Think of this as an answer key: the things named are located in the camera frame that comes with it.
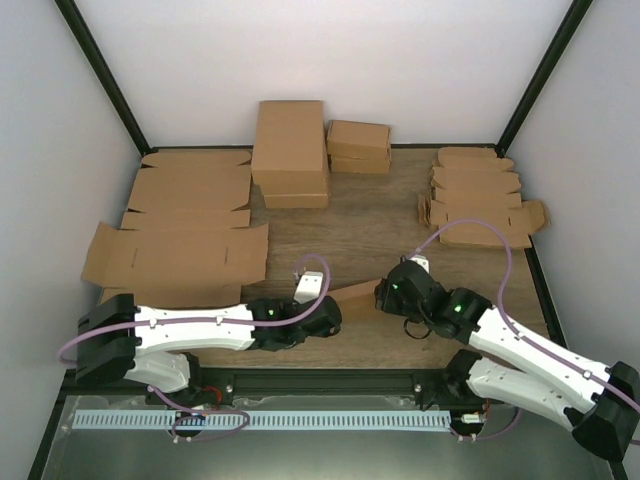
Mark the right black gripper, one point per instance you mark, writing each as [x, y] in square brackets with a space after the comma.
[386, 300]

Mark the small cardboard box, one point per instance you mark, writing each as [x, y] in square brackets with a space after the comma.
[358, 140]
[368, 165]
[356, 302]

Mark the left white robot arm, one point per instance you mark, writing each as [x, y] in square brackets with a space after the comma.
[120, 340]

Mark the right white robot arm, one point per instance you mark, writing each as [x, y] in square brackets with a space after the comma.
[502, 360]

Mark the small folded cardboard box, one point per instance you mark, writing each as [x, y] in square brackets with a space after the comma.
[358, 140]

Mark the large folded cardboard box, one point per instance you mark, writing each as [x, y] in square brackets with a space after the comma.
[289, 152]

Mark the stack of flat cardboard blanks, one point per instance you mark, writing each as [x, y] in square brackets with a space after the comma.
[475, 183]

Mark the large flat cardboard sheet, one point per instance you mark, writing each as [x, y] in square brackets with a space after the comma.
[186, 238]

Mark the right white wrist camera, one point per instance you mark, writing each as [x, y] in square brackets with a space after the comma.
[415, 263]

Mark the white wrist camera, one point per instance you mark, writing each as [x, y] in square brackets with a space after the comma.
[309, 287]
[415, 263]

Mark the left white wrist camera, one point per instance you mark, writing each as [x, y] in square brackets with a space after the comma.
[309, 287]

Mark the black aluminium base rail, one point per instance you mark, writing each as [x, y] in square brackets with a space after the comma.
[425, 387]

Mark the right black frame post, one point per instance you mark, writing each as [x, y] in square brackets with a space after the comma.
[560, 41]

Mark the black frame post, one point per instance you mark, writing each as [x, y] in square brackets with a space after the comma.
[91, 50]
[560, 41]

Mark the light blue cable duct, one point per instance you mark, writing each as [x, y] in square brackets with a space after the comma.
[427, 421]

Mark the left black frame post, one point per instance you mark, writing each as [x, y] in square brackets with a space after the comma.
[91, 50]

